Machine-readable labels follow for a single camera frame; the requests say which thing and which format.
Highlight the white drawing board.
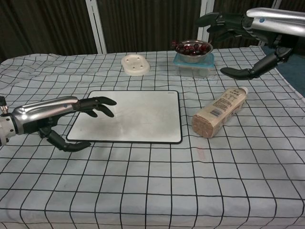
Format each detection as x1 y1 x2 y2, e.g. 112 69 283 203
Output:
66 90 183 145

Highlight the beige drink bottle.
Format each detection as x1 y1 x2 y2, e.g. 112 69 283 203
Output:
192 87 250 139

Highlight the blue table pad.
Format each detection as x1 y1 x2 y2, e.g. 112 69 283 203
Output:
262 46 305 98

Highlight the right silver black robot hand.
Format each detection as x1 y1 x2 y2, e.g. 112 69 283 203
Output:
195 7 305 81

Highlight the stainless steel bowl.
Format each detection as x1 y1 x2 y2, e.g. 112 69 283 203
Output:
175 40 214 64

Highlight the bunch of dark red grapes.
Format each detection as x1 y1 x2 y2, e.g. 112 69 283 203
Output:
171 41 211 56

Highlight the clear blue plastic container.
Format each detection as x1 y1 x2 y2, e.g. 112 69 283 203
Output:
173 52 215 78

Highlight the white black checked tablecloth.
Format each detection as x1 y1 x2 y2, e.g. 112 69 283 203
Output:
0 46 305 229

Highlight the cream oval soap dish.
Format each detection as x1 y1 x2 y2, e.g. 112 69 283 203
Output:
121 54 152 76

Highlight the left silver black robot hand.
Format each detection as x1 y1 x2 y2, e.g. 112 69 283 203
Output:
10 96 117 153

